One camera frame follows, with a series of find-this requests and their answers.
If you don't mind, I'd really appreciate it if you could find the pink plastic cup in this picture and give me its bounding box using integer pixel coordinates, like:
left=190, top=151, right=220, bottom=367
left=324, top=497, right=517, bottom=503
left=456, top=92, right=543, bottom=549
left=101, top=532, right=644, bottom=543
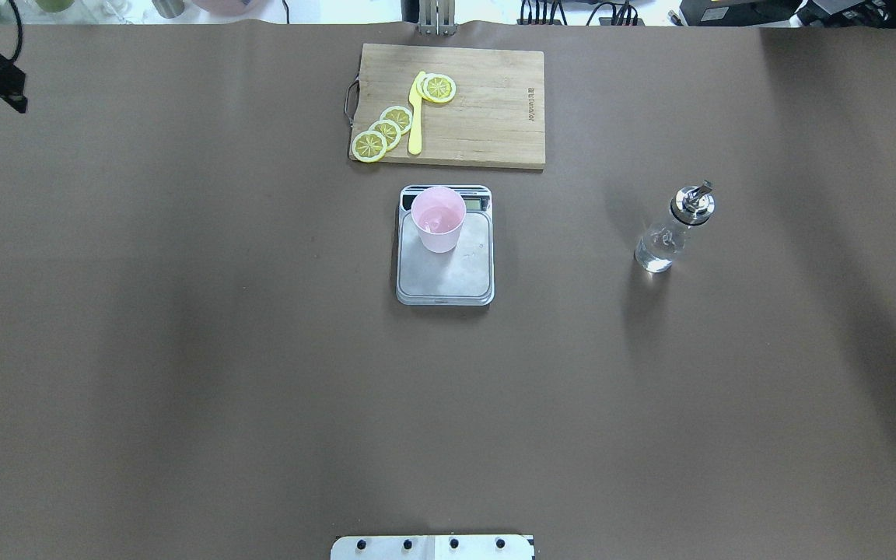
left=410, top=187, right=468, bottom=253

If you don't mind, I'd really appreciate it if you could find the glass sauce bottle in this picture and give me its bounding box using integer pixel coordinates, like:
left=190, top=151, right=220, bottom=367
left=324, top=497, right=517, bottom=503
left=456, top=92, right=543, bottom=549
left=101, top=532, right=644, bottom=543
left=634, top=180, right=716, bottom=274

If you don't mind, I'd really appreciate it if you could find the digital kitchen scale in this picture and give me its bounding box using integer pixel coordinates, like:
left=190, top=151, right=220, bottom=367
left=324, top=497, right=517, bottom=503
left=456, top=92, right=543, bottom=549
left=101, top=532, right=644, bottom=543
left=394, top=184, right=495, bottom=307

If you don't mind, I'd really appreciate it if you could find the brown table mat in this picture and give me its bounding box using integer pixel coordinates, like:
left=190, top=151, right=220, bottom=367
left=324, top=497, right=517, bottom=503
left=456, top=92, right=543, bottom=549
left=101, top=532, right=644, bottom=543
left=0, top=21, right=896, bottom=559

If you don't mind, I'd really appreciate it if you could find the lemon slice in row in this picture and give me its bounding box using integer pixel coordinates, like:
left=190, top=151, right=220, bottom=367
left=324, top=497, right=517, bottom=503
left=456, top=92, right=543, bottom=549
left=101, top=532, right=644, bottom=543
left=369, top=118, right=402, bottom=152
left=380, top=105, right=413, bottom=135

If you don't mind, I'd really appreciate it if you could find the yellow plastic knife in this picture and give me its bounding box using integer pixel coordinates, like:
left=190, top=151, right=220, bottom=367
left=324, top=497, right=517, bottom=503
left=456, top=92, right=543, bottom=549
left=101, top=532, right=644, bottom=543
left=408, top=71, right=426, bottom=156

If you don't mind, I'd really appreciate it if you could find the lower lemon slice of pair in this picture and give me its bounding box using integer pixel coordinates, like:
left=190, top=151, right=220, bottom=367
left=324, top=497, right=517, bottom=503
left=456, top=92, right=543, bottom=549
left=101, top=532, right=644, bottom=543
left=414, top=73, right=428, bottom=100

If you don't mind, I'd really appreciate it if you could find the lemon slice of pair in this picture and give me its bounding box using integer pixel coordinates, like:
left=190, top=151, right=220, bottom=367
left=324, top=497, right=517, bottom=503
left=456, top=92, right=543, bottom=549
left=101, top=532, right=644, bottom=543
left=414, top=73, right=428, bottom=100
left=425, top=73, right=457, bottom=105

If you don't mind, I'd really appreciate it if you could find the top lemon slice of pair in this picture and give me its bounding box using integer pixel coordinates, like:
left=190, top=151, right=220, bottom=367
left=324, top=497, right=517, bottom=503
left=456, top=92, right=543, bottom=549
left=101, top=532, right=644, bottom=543
left=425, top=73, right=457, bottom=105

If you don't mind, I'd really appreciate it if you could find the wooden cutting board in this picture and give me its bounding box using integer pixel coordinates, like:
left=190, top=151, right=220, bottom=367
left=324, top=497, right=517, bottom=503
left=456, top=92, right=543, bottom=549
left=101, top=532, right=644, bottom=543
left=352, top=43, right=545, bottom=170

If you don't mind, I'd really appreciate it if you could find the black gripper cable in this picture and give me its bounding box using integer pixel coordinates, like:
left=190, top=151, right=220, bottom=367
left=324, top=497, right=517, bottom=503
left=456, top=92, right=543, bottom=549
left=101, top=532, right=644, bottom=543
left=0, top=0, right=25, bottom=67

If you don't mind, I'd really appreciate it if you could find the lemon slice near handle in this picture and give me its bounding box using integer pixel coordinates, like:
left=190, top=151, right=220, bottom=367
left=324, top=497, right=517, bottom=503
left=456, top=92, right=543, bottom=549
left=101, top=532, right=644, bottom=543
left=349, top=130, right=388, bottom=163

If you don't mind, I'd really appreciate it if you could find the aluminium frame post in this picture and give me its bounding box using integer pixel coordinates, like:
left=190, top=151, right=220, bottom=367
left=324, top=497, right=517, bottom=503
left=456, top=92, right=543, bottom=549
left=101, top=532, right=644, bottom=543
left=417, top=0, right=457, bottom=37

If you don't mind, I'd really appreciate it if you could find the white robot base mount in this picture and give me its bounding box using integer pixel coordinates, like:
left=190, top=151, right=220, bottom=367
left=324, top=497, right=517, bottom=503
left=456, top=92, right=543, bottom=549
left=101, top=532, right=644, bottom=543
left=328, top=533, right=537, bottom=559

